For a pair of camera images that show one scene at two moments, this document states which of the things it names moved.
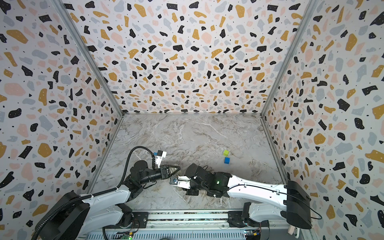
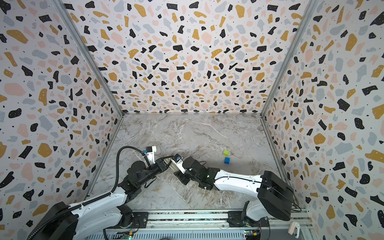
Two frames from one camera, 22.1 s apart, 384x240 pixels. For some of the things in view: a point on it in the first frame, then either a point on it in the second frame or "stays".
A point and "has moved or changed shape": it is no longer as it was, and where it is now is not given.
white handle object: x=292 y=230 stays
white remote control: x=173 y=180 has moved or changed shape
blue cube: x=227 y=160 stays
